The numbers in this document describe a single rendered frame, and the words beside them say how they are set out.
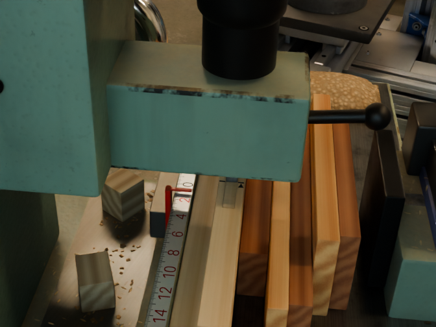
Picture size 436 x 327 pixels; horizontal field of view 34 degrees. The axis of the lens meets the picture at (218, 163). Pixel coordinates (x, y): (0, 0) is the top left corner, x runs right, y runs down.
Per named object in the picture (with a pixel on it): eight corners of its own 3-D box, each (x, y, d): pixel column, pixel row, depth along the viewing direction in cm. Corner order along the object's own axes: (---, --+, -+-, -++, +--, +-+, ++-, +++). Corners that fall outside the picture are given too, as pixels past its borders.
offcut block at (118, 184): (124, 195, 80) (122, 166, 78) (145, 207, 79) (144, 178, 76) (101, 209, 78) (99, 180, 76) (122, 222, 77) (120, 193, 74)
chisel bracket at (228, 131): (298, 202, 51) (311, 99, 46) (106, 185, 52) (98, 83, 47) (298, 144, 57) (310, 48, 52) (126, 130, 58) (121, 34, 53)
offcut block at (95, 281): (115, 307, 67) (113, 281, 65) (82, 313, 66) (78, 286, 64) (109, 276, 70) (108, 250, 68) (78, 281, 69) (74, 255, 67)
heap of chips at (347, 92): (385, 124, 76) (389, 102, 74) (267, 115, 76) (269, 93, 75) (377, 85, 83) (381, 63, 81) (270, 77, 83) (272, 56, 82)
